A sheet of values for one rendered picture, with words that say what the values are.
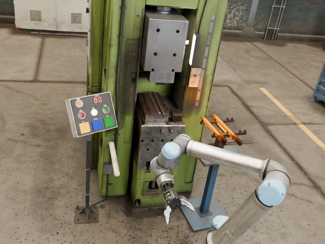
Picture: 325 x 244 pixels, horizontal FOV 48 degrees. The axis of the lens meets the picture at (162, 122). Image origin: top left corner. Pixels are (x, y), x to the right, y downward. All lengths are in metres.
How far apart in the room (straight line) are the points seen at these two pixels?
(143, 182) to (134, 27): 1.39
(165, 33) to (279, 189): 1.50
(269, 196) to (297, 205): 2.33
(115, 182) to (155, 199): 0.41
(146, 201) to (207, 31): 1.62
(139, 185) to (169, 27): 1.43
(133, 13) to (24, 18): 5.49
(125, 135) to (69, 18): 5.14
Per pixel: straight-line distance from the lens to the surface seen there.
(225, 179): 4.10
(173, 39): 2.79
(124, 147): 3.31
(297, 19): 10.36
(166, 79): 2.90
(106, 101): 2.81
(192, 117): 3.29
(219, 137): 2.88
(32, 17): 8.12
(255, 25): 9.84
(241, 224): 1.94
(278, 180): 1.78
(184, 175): 3.65
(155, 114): 3.02
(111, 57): 2.90
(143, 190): 3.45
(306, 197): 4.27
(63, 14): 8.06
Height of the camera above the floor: 2.40
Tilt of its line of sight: 29 degrees down
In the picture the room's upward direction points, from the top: 8 degrees clockwise
